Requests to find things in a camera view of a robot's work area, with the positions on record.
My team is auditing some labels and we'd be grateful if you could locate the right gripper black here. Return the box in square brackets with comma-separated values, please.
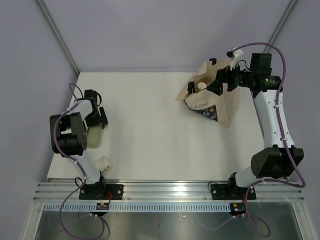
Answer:
[207, 59, 255, 96]

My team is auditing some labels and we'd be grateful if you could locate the pale bottle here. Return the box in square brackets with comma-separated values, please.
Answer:
[86, 125, 103, 149]

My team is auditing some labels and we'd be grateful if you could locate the beige canvas tote bag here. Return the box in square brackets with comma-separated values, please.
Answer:
[175, 58, 240, 127]

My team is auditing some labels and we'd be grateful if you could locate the clear amber liquid bottle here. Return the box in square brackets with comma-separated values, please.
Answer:
[184, 93, 196, 99]

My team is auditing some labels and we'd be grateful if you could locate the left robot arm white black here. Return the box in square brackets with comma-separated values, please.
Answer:
[49, 89, 109, 200]

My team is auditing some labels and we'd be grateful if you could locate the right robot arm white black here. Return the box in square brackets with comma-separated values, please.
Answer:
[208, 50, 304, 201]

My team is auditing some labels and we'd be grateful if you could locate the cream bottle with lettering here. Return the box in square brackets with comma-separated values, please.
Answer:
[95, 156, 113, 175]

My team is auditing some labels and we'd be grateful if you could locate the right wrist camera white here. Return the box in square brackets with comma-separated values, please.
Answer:
[226, 49, 244, 71]

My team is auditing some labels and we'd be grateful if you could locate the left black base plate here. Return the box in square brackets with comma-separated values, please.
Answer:
[78, 184, 124, 200]

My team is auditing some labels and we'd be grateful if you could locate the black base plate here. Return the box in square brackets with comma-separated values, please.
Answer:
[78, 184, 124, 200]
[207, 181, 257, 201]

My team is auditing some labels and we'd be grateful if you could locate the aluminium mounting rail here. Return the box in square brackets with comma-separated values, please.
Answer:
[33, 179, 304, 203]

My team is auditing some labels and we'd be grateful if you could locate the white slotted cable duct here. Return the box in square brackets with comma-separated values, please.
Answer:
[43, 202, 231, 213]

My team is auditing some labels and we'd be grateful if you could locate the right aluminium frame post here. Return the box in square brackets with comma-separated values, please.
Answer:
[267, 0, 300, 45]

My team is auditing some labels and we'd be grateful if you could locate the aluminium frame post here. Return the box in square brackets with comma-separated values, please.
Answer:
[267, 0, 300, 45]
[34, 0, 81, 77]

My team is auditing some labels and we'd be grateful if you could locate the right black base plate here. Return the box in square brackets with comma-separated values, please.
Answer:
[207, 181, 257, 201]

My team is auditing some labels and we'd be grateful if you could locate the left aluminium frame post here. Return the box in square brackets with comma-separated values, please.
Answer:
[34, 0, 81, 77]

